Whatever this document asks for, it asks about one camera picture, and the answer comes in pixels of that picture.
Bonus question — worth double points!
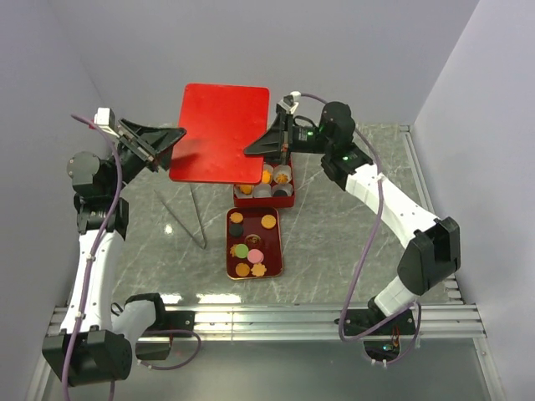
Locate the orange fish cookie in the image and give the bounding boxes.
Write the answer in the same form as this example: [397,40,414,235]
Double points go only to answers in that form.
[238,185,253,195]
[262,170,273,185]

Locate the pink macaron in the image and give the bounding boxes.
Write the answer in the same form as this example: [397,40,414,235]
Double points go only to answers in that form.
[247,249,264,264]

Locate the red cookie box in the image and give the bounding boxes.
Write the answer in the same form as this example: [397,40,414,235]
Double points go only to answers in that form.
[233,161,296,209]

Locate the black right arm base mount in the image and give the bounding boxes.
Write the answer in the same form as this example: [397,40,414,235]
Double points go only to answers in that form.
[334,308,421,367]

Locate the green macaron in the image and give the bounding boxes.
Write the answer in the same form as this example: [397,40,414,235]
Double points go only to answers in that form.
[234,244,249,259]

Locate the white paper cup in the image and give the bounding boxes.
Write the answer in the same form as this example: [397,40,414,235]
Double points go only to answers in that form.
[252,183,272,198]
[273,165,292,184]
[272,183,293,197]
[234,185,254,199]
[262,165,273,185]

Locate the orange chip cookie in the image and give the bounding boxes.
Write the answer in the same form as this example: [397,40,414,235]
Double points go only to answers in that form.
[235,263,250,277]

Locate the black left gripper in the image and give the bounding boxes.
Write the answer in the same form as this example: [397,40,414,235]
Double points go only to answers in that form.
[105,118,187,196]

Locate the red box lid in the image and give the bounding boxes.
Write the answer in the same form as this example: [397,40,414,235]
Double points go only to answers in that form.
[169,83,270,185]

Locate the orange cookie tray corner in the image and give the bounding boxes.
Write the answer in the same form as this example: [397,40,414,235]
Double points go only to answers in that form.
[251,263,267,277]

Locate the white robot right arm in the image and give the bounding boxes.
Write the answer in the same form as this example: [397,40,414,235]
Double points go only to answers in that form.
[244,91,461,333]

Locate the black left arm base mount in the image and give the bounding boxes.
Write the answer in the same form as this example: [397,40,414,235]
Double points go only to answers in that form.
[135,310,196,361]

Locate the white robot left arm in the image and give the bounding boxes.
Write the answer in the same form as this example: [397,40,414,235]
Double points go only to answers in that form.
[42,109,186,388]

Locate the silver slotted tongs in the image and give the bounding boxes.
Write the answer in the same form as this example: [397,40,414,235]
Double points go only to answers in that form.
[153,185,208,251]

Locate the round orange sandwich biscuit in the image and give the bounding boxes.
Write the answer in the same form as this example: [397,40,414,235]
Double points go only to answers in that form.
[261,215,277,230]

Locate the dark red gold-rimmed tray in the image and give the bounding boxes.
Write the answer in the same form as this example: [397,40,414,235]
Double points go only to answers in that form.
[225,207,283,281]

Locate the orange flower cookie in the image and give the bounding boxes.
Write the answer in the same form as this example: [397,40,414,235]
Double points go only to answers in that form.
[229,212,244,224]

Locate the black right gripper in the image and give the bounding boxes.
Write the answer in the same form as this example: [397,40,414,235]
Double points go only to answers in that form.
[244,111,333,165]

